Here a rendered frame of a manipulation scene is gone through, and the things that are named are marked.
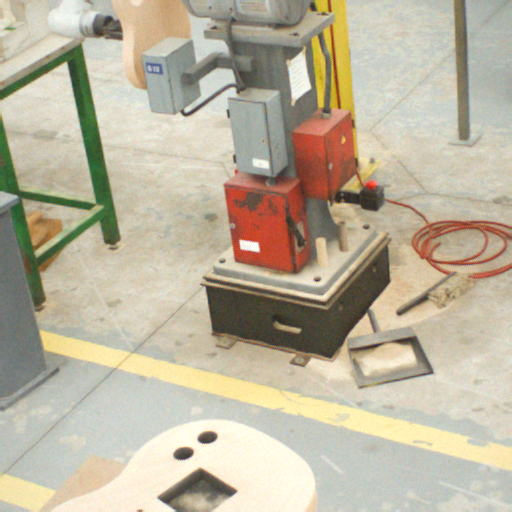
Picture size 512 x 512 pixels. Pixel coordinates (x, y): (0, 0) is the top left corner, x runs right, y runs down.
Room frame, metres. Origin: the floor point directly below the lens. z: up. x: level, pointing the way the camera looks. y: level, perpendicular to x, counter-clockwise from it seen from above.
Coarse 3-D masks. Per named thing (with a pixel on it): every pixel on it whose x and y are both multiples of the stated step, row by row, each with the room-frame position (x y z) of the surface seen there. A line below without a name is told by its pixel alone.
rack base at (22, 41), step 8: (16, 24) 4.40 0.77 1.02; (24, 24) 4.40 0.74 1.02; (0, 32) 4.33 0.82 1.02; (8, 32) 4.32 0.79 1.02; (16, 32) 4.36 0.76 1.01; (24, 32) 4.39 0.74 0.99; (0, 40) 4.28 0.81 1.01; (8, 40) 4.31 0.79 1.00; (16, 40) 4.35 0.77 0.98; (24, 40) 4.38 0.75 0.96; (0, 48) 4.29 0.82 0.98; (8, 48) 4.30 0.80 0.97; (16, 48) 4.34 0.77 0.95; (24, 48) 4.38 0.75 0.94; (0, 56) 4.29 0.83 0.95; (8, 56) 4.29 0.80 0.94
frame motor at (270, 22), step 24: (192, 0) 3.77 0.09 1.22; (216, 0) 3.70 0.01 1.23; (240, 0) 3.67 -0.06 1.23; (264, 0) 3.63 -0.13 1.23; (288, 0) 3.63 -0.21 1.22; (312, 0) 3.75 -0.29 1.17; (216, 24) 3.78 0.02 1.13; (240, 24) 3.74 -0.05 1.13; (264, 24) 3.70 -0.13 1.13; (288, 24) 3.65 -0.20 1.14
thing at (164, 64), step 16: (160, 48) 3.65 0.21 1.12; (176, 48) 3.63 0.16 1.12; (192, 48) 3.69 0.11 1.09; (144, 64) 3.62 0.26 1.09; (160, 64) 3.58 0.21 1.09; (176, 64) 3.61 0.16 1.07; (192, 64) 3.68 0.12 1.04; (160, 80) 3.59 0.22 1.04; (176, 80) 3.60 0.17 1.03; (160, 96) 3.59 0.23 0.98; (176, 96) 3.58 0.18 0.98; (192, 96) 3.65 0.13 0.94; (160, 112) 3.60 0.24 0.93; (176, 112) 3.57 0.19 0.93; (192, 112) 3.68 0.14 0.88
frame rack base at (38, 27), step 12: (12, 0) 4.44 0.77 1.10; (24, 0) 4.43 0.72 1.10; (36, 0) 4.48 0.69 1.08; (0, 12) 4.48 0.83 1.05; (12, 12) 4.45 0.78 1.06; (24, 12) 4.42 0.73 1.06; (36, 12) 4.47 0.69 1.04; (48, 12) 4.53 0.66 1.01; (36, 24) 4.46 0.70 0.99; (36, 36) 4.45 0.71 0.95
